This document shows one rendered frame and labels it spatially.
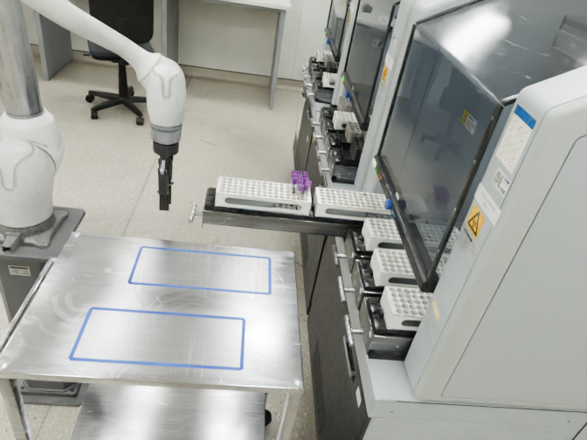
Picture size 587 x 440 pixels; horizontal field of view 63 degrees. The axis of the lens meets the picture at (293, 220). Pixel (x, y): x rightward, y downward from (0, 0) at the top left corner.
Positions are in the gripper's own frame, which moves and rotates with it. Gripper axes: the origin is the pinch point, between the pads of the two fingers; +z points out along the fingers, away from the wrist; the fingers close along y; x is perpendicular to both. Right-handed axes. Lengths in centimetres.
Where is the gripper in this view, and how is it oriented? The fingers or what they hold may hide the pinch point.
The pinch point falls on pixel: (165, 197)
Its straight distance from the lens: 155.9
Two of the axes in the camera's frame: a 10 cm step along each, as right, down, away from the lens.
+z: -1.6, 8.2, 5.6
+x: -9.9, -1.1, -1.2
